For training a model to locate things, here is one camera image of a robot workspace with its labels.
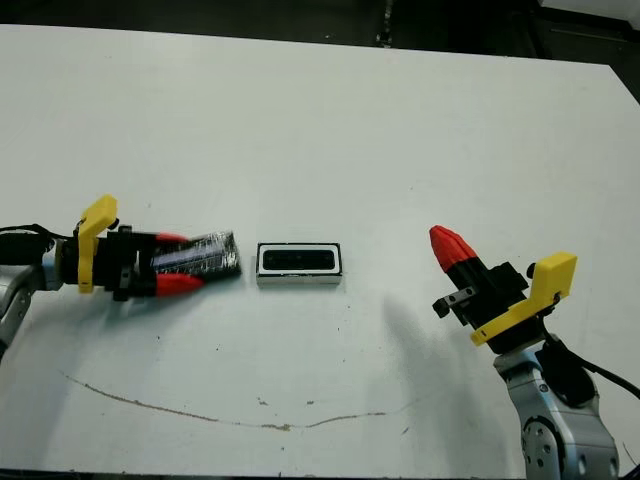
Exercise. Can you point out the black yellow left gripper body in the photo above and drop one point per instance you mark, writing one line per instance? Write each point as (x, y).
(120, 260)

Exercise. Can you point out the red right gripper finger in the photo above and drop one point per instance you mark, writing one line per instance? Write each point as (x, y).
(450, 247)

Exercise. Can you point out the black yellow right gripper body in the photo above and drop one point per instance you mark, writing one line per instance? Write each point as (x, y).
(505, 310)

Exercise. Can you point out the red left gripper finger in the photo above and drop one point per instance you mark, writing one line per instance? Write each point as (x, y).
(177, 284)
(170, 238)

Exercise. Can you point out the shiny black box lid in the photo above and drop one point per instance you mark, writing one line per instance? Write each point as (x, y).
(210, 255)

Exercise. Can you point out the small black camera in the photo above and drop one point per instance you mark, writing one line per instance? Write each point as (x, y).
(300, 261)

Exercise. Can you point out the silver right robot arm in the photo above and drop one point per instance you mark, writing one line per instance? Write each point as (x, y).
(555, 430)

